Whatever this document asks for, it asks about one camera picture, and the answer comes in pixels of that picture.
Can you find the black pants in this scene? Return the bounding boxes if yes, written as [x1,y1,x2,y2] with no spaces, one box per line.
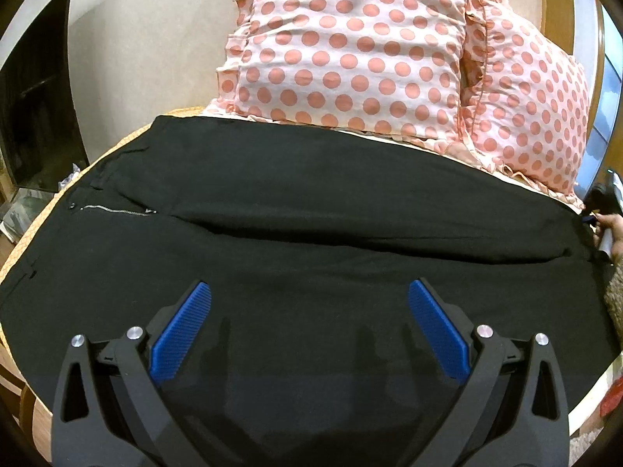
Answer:
[1,117,620,466]

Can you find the person's right hand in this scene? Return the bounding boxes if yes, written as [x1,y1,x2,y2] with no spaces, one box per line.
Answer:
[593,213,623,263]

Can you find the yellow patterned bedspread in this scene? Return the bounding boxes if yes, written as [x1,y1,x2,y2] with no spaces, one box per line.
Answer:
[0,106,623,463]

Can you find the polka dot pillow near window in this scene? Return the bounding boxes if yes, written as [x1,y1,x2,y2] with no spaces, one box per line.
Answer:
[460,0,589,210]

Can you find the window with blue glass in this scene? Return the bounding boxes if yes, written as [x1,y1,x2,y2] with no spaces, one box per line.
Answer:
[574,0,622,197]

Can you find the wooden headboard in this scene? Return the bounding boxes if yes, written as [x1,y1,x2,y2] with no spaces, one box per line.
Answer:
[540,0,605,136]

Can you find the polka dot pillow near nightstand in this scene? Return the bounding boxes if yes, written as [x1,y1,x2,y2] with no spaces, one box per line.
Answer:
[211,0,468,153]

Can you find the black television screen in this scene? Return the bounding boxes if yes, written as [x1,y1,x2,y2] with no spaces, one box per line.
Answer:
[1,0,89,192]

